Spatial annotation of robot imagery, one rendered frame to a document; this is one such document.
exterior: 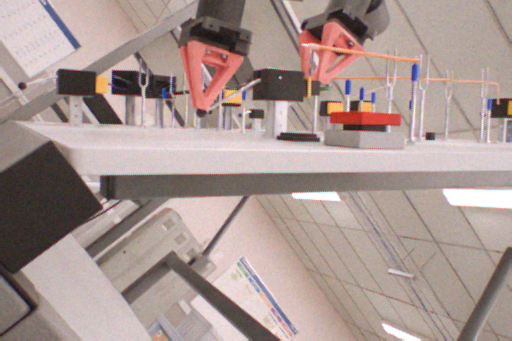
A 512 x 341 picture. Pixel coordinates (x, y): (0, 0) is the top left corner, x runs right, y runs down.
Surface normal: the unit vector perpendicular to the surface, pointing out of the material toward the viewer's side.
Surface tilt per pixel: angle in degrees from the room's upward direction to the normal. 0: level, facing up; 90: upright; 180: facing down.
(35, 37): 90
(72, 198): 90
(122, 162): 90
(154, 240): 90
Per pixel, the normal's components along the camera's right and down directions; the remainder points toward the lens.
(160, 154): 0.47, 0.07
